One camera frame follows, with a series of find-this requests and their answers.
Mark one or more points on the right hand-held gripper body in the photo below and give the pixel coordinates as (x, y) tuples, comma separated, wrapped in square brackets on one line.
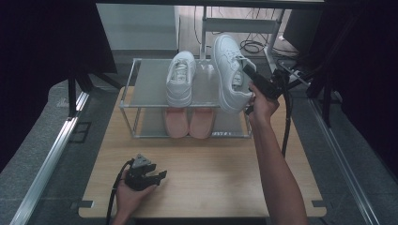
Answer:
[(275, 87)]

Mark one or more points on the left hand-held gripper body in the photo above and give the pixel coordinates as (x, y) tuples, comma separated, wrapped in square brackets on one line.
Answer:
[(139, 178)]

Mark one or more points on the white sneaker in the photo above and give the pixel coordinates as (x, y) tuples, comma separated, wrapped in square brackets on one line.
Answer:
[(225, 56), (180, 87)]

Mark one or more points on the pink slipper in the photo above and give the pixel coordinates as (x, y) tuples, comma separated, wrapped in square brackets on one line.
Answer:
[(202, 125), (176, 125)]

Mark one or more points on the metal-framed two-tier shoe rack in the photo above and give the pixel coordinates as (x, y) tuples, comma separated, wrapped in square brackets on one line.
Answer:
[(150, 84)]

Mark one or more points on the person's right hand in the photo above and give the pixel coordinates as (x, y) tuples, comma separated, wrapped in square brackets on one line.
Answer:
[(264, 108)]

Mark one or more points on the person's left hand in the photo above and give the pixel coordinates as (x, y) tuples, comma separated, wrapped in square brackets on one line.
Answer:
[(131, 200)]

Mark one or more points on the white power strip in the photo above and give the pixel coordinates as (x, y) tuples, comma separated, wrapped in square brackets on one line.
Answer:
[(298, 76)]

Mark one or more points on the black stand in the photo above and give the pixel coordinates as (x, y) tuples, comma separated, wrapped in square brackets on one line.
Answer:
[(327, 103), (72, 93)]

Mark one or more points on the dark box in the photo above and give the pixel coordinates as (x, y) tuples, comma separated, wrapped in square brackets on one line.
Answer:
[(302, 31)]

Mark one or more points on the black curtain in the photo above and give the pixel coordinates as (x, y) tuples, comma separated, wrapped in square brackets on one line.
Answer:
[(37, 62), (369, 78)]

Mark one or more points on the white cabinet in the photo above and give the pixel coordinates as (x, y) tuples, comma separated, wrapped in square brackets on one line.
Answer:
[(137, 28)]

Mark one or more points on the white desk frame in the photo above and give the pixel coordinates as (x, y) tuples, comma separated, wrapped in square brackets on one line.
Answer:
[(253, 25)]

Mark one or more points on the aluminium rail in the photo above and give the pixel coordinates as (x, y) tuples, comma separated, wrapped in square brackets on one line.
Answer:
[(47, 165), (344, 162)]

